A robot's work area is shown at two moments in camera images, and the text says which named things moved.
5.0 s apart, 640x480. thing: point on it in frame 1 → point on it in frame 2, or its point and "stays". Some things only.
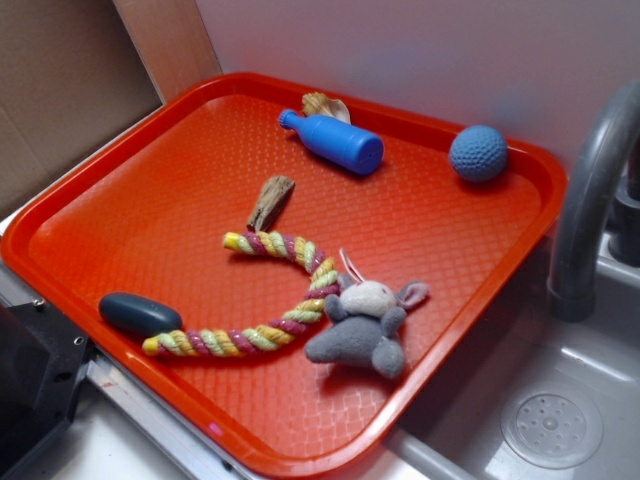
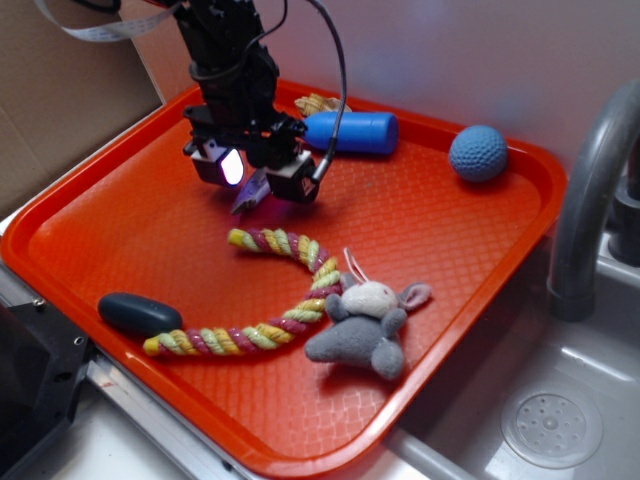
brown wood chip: [271, 201] → [256, 189]
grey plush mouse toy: [365, 321] stays
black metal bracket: [44, 356] stays
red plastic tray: [289, 269] stays
